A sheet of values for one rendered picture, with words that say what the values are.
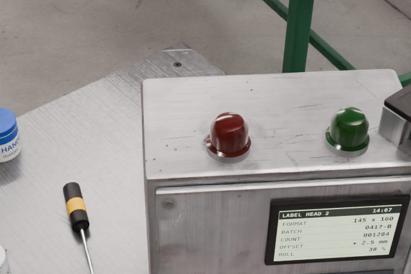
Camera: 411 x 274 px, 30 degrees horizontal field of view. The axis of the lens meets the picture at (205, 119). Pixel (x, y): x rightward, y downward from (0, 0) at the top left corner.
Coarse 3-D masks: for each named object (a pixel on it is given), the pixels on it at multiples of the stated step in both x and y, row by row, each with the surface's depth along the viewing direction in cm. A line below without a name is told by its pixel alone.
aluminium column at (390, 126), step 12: (396, 96) 45; (408, 96) 45; (384, 108) 45; (396, 108) 44; (408, 108) 44; (384, 120) 45; (396, 120) 44; (408, 120) 44; (384, 132) 46; (396, 132) 45; (408, 132) 45; (396, 144) 45; (408, 252) 49; (408, 264) 49
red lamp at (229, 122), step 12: (216, 120) 43; (228, 120) 43; (240, 120) 43; (216, 132) 43; (228, 132) 43; (240, 132) 43; (216, 144) 44; (228, 144) 43; (240, 144) 43; (216, 156) 44; (228, 156) 44; (240, 156) 44
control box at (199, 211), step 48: (144, 96) 48; (192, 96) 48; (240, 96) 48; (288, 96) 48; (336, 96) 49; (384, 96) 49; (144, 144) 45; (192, 144) 45; (288, 144) 45; (384, 144) 45; (144, 192) 44; (192, 192) 43; (240, 192) 43; (288, 192) 44; (336, 192) 44; (384, 192) 44; (192, 240) 46; (240, 240) 46
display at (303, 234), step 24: (288, 216) 44; (312, 216) 45; (336, 216) 45; (360, 216) 45; (384, 216) 45; (288, 240) 46; (312, 240) 46; (336, 240) 46; (360, 240) 46; (384, 240) 47
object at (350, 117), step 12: (348, 108) 44; (336, 120) 44; (348, 120) 44; (360, 120) 44; (336, 132) 44; (348, 132) 43; (360, 132) 44; (336, 144) 44; (348, 144) 44; (360, 144) 44; (348, 156) 44
